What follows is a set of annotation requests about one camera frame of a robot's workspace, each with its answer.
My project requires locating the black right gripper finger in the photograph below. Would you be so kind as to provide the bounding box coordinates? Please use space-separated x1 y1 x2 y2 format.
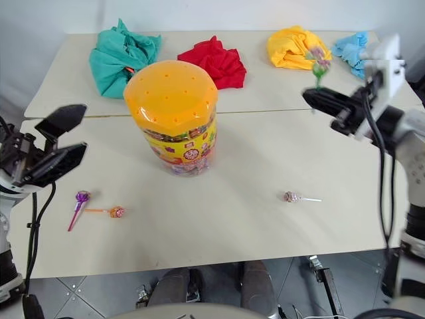
309 100 339 118
302 88 353 112

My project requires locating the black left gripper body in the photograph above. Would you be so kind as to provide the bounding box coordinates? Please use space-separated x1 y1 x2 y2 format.
0 115 48 183

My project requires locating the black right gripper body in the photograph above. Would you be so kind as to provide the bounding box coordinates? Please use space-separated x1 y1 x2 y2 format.
330 72 383 137

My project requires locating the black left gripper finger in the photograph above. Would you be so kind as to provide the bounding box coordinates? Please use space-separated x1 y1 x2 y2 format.
34 103 88 154
19 142 88 187

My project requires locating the green stick lollipop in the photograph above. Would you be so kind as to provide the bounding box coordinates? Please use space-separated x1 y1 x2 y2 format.
304 46 333 90

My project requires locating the orange lid lollipop jar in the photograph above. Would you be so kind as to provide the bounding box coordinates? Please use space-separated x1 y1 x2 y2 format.
123 59 219 179

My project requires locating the purple lollipop pink stick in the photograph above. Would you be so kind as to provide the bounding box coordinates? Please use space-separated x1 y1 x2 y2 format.
67 190 92 233

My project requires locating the crumpled light blue cloth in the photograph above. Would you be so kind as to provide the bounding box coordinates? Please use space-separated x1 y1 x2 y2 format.
331 31 372 80

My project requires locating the crumpled yellow cloth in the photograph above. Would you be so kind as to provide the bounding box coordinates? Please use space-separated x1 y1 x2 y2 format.
266 25 333 71

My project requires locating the orange lollipop orange stick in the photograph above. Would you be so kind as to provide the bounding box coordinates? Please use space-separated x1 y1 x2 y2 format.
84 205 127 220

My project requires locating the crumpled green cloth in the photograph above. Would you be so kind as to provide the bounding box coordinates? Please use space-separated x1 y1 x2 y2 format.
88 18 163 99

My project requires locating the pink lollipop white stick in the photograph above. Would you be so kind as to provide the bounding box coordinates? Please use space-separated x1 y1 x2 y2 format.
284 190 323 204

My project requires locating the crumpled red cloth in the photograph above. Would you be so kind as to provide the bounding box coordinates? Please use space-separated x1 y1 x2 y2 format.
177 35 248 90

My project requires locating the dark rounded robot leg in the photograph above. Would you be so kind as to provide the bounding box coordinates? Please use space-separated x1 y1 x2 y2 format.
239 260 279 312
147 267 203 310

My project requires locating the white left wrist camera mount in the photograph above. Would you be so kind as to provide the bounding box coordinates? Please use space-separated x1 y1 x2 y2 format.
0 167 46 201

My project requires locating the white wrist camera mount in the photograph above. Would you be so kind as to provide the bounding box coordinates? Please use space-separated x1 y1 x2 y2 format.
353 33 407 144
0 167 46 201

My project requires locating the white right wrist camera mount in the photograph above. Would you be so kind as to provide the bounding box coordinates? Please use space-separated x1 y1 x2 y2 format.
353 33 407 144

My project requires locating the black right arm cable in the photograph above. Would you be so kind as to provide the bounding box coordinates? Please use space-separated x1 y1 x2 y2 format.
361 71 399 250

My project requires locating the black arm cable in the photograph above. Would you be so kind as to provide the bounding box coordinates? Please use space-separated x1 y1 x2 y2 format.
361 71 399 250
21 181 57 319

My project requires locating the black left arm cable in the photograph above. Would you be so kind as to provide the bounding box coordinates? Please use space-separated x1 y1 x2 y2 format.
21 181 57 319

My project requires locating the dark metal table frame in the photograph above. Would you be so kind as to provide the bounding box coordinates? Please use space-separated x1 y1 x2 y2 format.
307 255 345 317

